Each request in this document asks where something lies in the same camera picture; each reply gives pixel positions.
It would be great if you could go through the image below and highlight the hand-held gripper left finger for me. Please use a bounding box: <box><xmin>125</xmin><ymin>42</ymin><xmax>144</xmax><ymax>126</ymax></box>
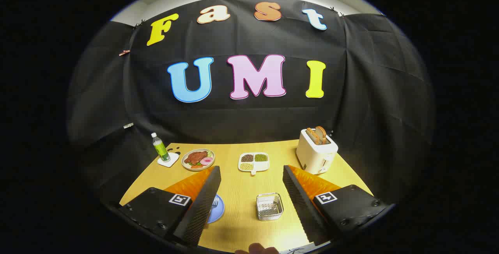
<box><xmin>118</xmin><ymin>166</ymin><xmax>221</xmax><ymax>247</ymax></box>

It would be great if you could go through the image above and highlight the green drink bottle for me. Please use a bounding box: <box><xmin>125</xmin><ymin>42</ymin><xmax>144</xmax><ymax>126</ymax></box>
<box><xmin>151</xmin><ymin>132</ymin><xmax>171</xmax><ymax>162</ymax></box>

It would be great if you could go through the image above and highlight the white divided tray of beans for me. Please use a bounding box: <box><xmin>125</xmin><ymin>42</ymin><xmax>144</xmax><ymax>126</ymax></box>
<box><xmin>238</xmin><ymin>152</ymin><xmax>270</xmax><ymax>176</ymax></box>

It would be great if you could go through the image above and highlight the blue round plate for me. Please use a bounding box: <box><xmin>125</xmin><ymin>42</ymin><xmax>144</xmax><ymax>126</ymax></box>
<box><xmin>206</xmin><ymin>194</ymin><xmax>225</xmax><ymax>224</ymax></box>

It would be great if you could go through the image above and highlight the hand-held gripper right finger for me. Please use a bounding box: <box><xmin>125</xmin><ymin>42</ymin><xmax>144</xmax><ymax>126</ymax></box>
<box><xmin>283</xmin><ymin>165</ymin><xmax>395</xmax><ymax>245</ymax></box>

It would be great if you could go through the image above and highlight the white square coaster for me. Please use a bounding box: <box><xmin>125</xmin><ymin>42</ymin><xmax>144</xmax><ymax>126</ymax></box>
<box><xmin>157</xmin><ymin>152</ymin><xmax>180</xmax><ymax>168</ymax></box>

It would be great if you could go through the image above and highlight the white toaster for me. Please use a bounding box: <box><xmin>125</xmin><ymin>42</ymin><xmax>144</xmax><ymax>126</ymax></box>
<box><xmin>296</xmin><ymin>129</ymin><xmax>339</xmax><ymax>175</ymax></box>

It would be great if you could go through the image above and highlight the plate of steak and vegetables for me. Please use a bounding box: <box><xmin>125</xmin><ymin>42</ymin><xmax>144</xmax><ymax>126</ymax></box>
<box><xmin>181</xmin><ymin>149</ymin><xmax>216</xmax><ymax>172</ymax></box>

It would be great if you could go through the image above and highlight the perforated metal basket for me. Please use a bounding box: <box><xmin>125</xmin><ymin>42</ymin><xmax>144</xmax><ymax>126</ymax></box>
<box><xmin>256</xmin><ymin>192</ymin><xmax>284</xmax><ymax>221</ymax></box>

